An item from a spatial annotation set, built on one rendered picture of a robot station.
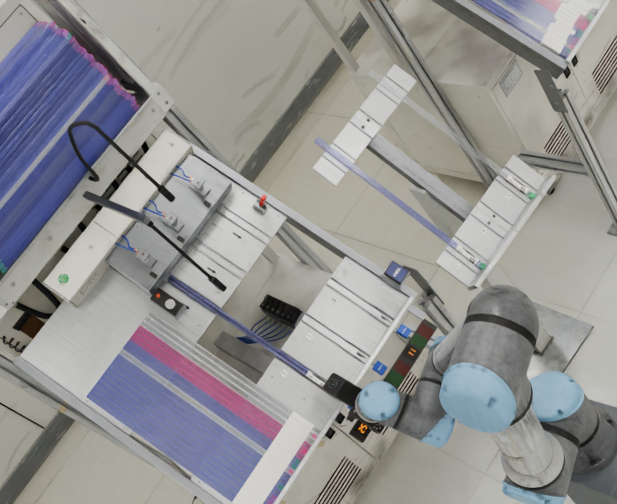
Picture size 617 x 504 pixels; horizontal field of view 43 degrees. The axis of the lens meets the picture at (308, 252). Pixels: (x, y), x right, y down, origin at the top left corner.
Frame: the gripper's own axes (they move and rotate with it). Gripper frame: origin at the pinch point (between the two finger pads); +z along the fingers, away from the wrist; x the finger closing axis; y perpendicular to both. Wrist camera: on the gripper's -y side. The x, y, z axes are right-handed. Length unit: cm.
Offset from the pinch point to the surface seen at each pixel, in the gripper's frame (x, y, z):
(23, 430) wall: -74, -110, 173
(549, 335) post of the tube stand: 60, 41, 57
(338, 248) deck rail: 30.2, -25.0, 0.5
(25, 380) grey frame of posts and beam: -40, -70, 5
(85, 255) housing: -8, -73, -6
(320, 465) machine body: -15, 3, 53
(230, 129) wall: 94, -117, 166
